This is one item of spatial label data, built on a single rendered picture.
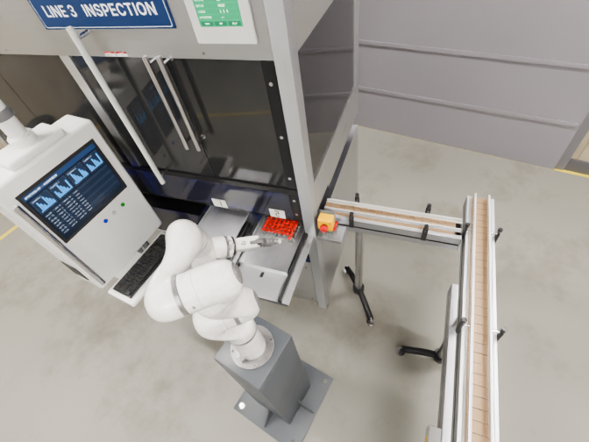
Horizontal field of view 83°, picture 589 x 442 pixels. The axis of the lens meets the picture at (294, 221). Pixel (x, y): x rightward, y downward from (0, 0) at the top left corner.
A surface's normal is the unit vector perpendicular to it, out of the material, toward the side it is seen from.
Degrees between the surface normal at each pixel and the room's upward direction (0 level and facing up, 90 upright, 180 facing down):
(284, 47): 90
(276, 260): 0
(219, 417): 0
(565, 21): 90
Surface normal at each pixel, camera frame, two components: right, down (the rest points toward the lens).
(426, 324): -0.14, -0.63
